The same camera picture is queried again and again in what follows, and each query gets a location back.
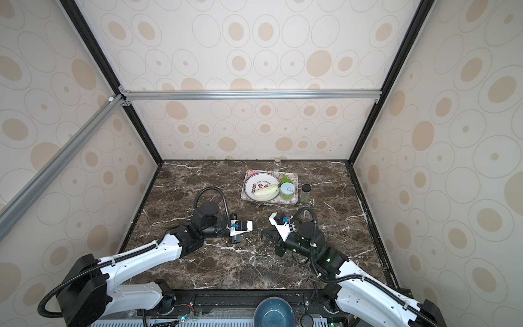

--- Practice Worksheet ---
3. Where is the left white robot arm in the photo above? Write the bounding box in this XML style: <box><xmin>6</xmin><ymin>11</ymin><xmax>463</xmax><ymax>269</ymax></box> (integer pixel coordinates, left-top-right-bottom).
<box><xmin>38</xmin><ymin>202</ymin><xmax>253</xmax><ymax>326</ymax></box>

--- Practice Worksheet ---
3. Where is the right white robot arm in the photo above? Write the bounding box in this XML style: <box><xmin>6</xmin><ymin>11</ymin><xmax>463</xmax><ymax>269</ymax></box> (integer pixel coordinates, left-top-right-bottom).
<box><xmin>262</xmin><ymin>222</ymin><xmax>446</xmax><ymax>326</ymax></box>

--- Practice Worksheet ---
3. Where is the pale napa cabbage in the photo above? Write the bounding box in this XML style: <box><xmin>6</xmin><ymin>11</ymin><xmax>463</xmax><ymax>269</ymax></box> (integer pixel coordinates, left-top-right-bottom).
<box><xmin>253</xmin><ymin>184</ymin><xmax>280</xmax><ymax>202</ymax></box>

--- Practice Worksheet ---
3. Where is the green labelled tin can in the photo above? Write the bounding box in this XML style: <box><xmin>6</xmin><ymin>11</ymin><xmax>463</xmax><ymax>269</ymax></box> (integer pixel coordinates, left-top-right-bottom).
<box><xmin>280</xmin><ymin>182</ymin><xmax>296</xmax><ymax>202</ymax></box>

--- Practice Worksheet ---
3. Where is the green herb spice jar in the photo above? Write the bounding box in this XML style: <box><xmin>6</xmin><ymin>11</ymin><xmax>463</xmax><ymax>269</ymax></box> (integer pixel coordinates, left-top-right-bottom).
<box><xmin>299</xmin><ymin>184</ymin><xmax>312</xmax><ymax>204</ymax></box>

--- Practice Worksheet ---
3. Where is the white round plate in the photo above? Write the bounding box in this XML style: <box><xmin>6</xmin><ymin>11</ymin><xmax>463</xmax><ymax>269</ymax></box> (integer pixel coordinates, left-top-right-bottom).
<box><xmin>242</xmin><ymin>172</ymin><xmax>280</xmax><ymax>202</ymax></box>

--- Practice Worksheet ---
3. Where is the green plastic leaf vegetable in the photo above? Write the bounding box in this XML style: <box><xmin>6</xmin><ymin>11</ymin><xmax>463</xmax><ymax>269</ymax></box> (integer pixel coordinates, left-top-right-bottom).
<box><xmin>279</xmin><ymin>175</ymin><xmax>293</xmax><ymax>186</ymax></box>

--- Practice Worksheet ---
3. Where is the clear glass shaker bottle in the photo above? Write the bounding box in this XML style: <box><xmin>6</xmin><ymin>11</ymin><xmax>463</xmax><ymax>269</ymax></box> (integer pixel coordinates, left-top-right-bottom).
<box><xmin>273</xmin><ymin>157</ymin><xmax>281</xmax><ymax>170</ymax></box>

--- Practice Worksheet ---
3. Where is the blue ceramic bowl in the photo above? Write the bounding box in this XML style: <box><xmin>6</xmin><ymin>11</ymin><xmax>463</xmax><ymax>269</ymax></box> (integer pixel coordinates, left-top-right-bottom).
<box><xmin>253</xmin><ymin>297</ymin><xmax>295</xmax><ymax>327</ymax></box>

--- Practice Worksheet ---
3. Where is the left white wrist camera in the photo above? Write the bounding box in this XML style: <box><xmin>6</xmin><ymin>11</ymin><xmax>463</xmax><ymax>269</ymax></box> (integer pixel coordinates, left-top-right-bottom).
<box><xmin>230</xmin><ymin>220</ymin><xmax>253</xmax><ymax>237</ymax></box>

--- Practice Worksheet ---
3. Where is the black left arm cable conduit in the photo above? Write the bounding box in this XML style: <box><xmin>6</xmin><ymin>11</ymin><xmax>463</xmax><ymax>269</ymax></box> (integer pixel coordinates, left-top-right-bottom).
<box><xmin>193</xmin><ymin>186</ymin><xmax>232</xmax><ymax>230</ymax></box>

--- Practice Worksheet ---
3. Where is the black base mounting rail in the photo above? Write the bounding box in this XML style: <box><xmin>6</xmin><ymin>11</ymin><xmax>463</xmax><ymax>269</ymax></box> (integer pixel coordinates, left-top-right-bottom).
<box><xmin>165</xmin><ymin>289</ymin><xmax>357</xmax><ymax>326</ymax></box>

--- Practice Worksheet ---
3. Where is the horizontal aluminium frame rail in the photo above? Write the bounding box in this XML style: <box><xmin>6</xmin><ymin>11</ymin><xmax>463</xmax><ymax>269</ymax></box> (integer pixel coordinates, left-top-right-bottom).
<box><xmin>124</xmin><ymin>89</ymin><xmax>382</xmax><ymax>101</ymax></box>

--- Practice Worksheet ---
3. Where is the side aluminium frame rail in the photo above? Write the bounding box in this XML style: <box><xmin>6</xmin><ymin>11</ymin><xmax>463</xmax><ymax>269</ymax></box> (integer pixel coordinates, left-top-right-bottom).
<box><xmin>1</xmin><ymin>94</ymin><xmax>124</xmax><ymax>238</ymax></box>

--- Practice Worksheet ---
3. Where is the black vertical left corner post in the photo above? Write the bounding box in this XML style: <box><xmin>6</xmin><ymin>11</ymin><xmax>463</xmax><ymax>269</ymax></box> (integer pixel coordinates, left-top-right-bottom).
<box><xmin>59</xmin><ymin>0</ymin><xmax>163</xmax><ymax>167</ymax></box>

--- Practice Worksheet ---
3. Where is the black vertical corner post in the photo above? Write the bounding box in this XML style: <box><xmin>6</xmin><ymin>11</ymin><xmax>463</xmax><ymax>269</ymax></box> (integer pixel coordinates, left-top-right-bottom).
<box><xmin>59</xmin><ymin>0</ymin><xmax>163</xmax><ymax>167</ymax></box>
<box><xmin>348</xmin><ymin>0</ymin><xmax>435</xmax><ymax>167</ymax></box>

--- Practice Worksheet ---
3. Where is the black vertical right corner post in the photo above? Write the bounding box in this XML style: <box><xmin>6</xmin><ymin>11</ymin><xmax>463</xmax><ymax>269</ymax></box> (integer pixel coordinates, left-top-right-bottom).
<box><xmin>348</xmin><ymin>0</ymin><xmax>435</xmax><ymax>167</ymax></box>

